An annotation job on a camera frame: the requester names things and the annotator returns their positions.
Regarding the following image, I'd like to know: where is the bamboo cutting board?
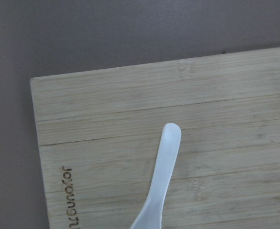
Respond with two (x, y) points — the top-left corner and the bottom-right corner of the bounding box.
(30, 48), (280, 229)

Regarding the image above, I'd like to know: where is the white ceramic spoon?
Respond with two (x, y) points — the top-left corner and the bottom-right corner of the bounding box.
(131, 123), (182, 229)

